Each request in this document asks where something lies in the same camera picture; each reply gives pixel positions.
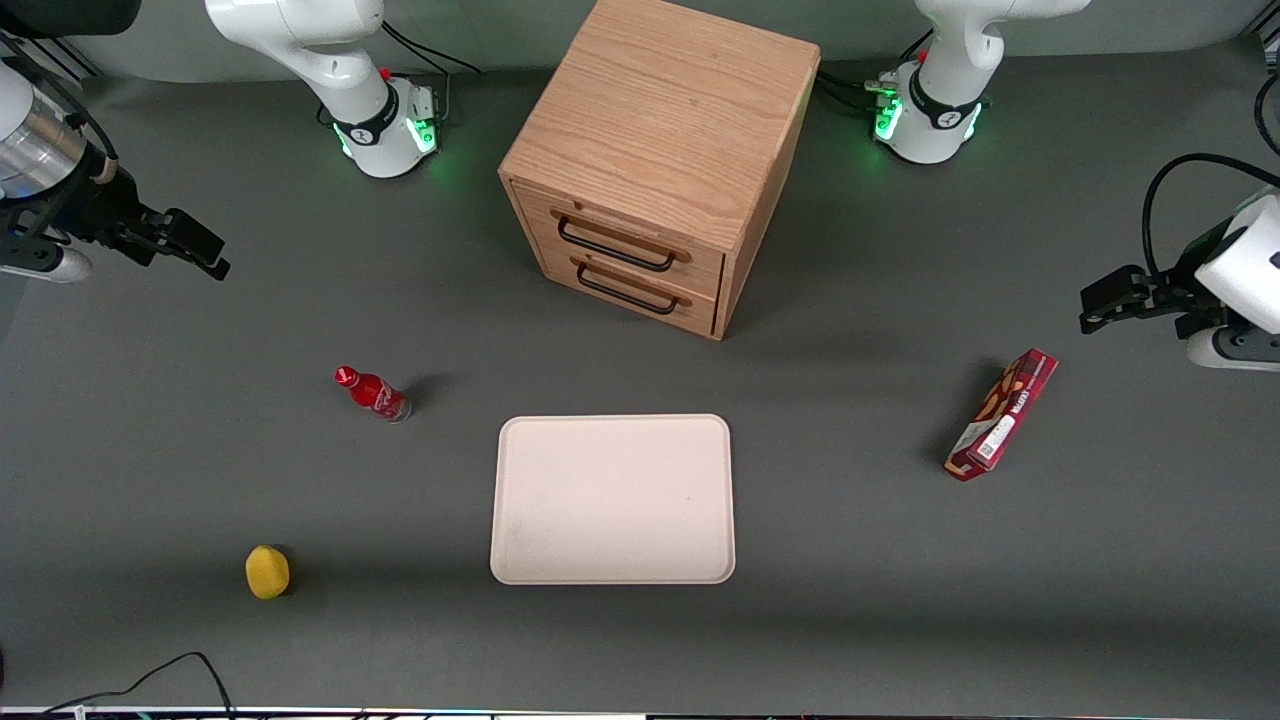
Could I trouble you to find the beige rectangular tray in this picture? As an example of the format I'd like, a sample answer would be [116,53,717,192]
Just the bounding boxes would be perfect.
[489,413,737,586]

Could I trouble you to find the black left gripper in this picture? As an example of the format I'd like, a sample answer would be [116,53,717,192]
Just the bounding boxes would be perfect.
[1078,262,1229,338]

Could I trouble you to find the yellow lemon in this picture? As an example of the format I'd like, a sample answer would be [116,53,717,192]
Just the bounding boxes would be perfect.
[245,545,292,601]

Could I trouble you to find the red soda bottle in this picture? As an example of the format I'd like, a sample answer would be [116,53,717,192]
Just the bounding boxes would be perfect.
[333,365,413,425]

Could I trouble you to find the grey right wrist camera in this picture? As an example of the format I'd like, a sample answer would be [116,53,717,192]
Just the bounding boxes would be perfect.
[0,243,94,286]

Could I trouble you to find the black metal drawer handle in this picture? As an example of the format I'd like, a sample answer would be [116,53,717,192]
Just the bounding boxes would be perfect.
[575,258,682,317]
[556,214,678,274]

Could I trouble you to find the aluminium frame rail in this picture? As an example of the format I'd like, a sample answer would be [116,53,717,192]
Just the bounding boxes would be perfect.
[0,28,103,93]

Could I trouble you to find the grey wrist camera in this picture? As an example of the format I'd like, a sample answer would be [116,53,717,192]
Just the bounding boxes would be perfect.
[0,243,94,286]
[1186,325,1280,373]

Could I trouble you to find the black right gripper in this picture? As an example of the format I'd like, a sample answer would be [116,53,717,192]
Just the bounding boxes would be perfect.
[55,168,232,282]

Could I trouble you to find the wooden two-drawer cabinet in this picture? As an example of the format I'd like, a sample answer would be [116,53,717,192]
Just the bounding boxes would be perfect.
[497,0,822,342]

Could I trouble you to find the red snack box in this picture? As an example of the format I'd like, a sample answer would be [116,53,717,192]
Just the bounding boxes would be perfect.
[944,347,1060,483]

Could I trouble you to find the thin black table cable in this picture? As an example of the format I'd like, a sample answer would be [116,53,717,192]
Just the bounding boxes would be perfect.
[40,651,237,717]

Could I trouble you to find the black base cables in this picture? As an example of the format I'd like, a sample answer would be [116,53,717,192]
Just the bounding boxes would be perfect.
[380,20,483,126]
[815,30,933,113]

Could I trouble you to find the black cable at edge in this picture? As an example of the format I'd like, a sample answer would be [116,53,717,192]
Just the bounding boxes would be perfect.
[1254,68,1280,157]

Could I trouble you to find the wooden drawer with worn edge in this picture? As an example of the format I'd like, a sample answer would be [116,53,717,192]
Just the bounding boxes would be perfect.
[511,182,727,297]

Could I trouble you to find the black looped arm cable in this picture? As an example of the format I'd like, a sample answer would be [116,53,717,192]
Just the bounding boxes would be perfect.
[1142,152,1280,283]

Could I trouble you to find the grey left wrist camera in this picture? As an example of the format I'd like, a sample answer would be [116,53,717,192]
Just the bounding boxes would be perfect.
[1186,325,1280,373]

